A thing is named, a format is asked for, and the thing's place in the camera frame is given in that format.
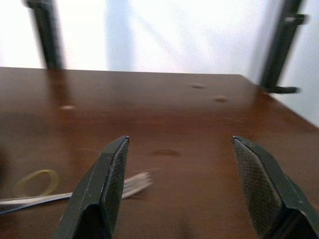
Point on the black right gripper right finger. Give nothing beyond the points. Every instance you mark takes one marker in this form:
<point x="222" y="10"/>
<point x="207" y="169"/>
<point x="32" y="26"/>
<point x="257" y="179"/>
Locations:
<point x="271" y="189"/>

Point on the silver metal fork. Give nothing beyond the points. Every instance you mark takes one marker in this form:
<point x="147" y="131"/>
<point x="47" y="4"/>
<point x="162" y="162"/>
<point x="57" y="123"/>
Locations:
<point x="135" y="185"/>

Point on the black metal shelf post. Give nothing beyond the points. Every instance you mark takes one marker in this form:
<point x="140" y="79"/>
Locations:
<point x="281" y="49"/>
<point x="47" y="37"/>

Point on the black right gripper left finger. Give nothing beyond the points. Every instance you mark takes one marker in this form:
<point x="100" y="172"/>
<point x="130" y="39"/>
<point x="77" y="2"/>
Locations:
<point x="94" y="189"/>

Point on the yellow rubber band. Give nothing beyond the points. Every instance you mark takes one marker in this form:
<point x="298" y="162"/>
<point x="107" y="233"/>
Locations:
<point x="53" y="178"/>

